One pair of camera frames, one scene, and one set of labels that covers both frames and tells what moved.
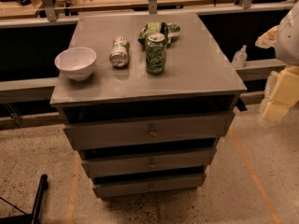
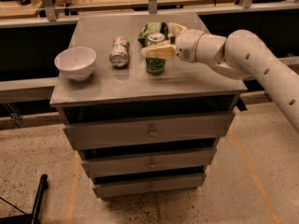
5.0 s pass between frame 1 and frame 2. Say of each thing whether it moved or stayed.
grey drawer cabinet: stayed
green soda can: stayed
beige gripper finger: moved
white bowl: stayed
